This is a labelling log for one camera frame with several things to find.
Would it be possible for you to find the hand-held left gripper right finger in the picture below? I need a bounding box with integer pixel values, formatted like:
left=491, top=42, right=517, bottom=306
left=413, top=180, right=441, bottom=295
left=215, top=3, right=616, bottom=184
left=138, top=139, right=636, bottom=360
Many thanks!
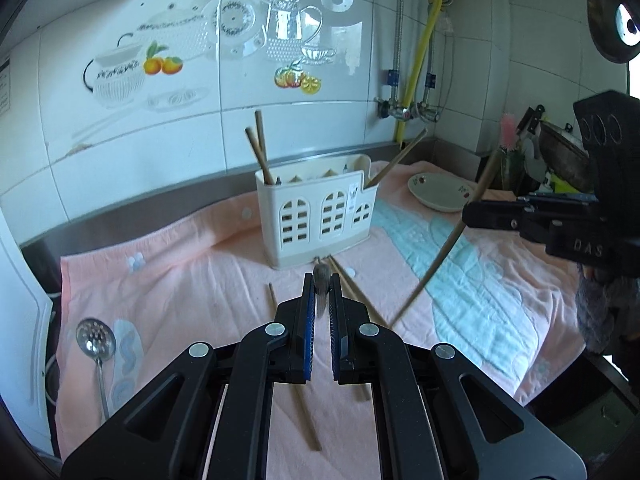
left=327, top=274, right=588, bottom=480

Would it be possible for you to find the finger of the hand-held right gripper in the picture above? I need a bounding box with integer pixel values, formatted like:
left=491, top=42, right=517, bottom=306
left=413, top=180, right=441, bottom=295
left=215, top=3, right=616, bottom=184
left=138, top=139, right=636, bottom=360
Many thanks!
left=461, top=200, right=557, bottom=245
left=516, top=194, right=599, bottom=210

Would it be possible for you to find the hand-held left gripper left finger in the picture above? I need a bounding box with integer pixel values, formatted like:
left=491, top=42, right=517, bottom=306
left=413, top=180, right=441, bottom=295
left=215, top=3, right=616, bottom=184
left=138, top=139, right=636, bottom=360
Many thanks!
left=60, top=272, right=318, bottom=480

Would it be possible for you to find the long wooden chopstick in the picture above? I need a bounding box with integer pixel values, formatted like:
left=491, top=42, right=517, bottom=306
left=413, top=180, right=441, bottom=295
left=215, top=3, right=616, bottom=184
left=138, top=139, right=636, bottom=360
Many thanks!
left=389, top=146, right=502, bottom=327
left=312, top=262, right=333, bottom=318

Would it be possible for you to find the white plastic utensil holder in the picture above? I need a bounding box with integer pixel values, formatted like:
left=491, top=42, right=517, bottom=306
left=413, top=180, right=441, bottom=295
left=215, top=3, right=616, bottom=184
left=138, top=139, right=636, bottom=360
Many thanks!
left=255, top=154, right=381, bottom=270

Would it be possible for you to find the group of wooden chopsticks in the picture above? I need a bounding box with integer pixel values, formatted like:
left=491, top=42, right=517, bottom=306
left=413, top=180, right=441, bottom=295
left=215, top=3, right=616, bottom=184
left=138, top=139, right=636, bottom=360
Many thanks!
left=244, top=110, right=428, bottom=451

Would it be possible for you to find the green plastic rack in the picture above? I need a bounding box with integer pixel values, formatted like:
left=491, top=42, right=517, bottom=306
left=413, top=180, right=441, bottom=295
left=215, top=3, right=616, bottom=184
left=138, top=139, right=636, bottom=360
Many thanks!
left=542, top=170, right=596, bottom=196

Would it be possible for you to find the dark metal wok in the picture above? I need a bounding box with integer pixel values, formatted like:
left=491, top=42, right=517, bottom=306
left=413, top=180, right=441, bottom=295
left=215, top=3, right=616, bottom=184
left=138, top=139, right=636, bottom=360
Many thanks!
left=537, top=120, right=596, bottom=191

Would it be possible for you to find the glass jar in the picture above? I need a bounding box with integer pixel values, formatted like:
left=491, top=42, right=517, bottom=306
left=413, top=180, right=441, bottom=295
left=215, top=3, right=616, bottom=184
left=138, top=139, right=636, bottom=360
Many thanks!
left=500, top=150, right=526, bottom=193

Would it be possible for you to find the white floral ceramic bowl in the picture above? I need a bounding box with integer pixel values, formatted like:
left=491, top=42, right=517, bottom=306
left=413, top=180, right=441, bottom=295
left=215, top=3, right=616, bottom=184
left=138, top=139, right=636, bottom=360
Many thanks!
left=407, top=172, right=476, bottom=213

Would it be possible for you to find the pink bottle brush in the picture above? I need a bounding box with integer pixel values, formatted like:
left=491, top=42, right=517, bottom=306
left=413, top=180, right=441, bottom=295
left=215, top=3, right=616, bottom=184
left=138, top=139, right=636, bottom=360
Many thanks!
left=499, top=112, right=518, bottom=153

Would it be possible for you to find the pink towel with blue print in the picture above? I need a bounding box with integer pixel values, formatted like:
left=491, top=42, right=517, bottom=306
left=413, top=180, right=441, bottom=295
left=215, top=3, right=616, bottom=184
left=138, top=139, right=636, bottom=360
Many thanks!
left=52, top=160, right=588, bottom=480

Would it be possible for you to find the dark round object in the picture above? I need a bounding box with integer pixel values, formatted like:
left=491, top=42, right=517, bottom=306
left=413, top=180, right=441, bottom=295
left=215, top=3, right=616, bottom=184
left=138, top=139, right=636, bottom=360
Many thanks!
left=585, top=0, right=640, bottom=66

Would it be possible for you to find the metal slotted skimmer spoon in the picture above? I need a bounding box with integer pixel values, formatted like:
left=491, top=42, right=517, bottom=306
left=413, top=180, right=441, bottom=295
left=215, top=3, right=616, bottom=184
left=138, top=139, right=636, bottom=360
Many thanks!
left=75, top=317, right=118, bottom=423

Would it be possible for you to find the white plastic cutting board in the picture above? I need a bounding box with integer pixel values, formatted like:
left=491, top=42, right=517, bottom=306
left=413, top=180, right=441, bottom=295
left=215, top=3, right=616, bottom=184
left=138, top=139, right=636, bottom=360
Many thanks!
left=0, top=210, right=56, bottom=441

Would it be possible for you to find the black handled kitchen knife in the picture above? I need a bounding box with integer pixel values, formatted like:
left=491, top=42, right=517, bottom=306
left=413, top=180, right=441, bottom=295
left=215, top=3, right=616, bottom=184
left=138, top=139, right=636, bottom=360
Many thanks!
left=517, top=105, right=546, bottom=137

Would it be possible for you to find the braided metal water hose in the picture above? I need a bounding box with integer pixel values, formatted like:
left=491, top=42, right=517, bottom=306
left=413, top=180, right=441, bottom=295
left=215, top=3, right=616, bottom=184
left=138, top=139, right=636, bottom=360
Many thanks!
left=424, top=0, right=451, bottom=106
left=387, top=0, right=405, bottom=103

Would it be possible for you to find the yellow gas hose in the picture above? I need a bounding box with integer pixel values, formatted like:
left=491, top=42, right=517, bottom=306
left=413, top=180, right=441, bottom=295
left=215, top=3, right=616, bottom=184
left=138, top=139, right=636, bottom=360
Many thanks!
left=395, top=0, right=447, bottom=143

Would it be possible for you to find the white wall label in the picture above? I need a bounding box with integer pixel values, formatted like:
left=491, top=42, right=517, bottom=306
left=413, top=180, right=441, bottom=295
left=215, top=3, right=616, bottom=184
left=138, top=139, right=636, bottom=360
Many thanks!
left=0, top=57, right=12, bottom=116

